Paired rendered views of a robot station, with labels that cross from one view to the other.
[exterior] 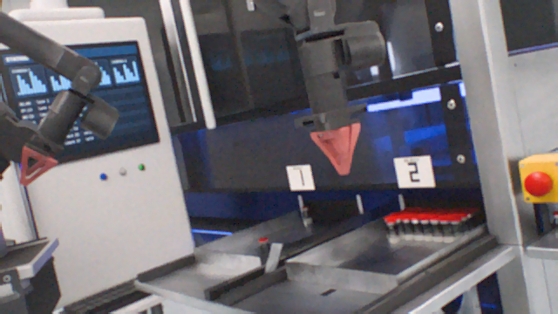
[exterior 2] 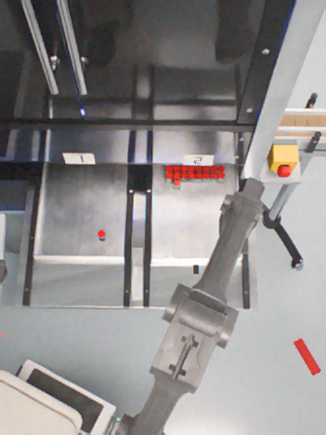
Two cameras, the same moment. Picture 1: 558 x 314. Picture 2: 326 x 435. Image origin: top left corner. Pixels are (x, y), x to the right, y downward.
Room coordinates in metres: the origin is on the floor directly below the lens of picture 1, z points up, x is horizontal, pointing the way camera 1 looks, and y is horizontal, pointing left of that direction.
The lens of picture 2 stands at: (0.69, 0.36, 2.42)
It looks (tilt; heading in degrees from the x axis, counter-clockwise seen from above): 69 degrees down; 310
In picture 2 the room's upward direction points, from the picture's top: straight up
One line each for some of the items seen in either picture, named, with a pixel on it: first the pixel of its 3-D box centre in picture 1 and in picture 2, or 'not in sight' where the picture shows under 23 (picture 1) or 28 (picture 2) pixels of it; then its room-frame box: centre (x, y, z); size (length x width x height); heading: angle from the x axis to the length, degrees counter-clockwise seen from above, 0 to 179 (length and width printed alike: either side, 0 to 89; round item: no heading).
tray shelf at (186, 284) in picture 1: (312, 263); (139, 229); (1.10, -0.03, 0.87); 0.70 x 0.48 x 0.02; 39
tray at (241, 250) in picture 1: (282, 236); (82, 204); (1.27, 0.03, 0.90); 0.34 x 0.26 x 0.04; 129
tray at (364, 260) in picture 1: (396, 246); (195, 206); (1.01, -0.19, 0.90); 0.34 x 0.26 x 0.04; 130
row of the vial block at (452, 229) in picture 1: (422, 228); (195, 178); (1.07, -0.25, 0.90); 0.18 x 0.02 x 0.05; 40
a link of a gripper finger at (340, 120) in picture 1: (332, 146); not in sight; (0.83, -0.08, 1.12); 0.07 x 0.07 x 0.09; 38
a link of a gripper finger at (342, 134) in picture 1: (343, 143); not in sight; (0.84, -0.10, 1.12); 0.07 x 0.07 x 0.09; 38
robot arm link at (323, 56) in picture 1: (323, 59); not in sight; (0.84, -0.10, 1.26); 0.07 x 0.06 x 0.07; 105
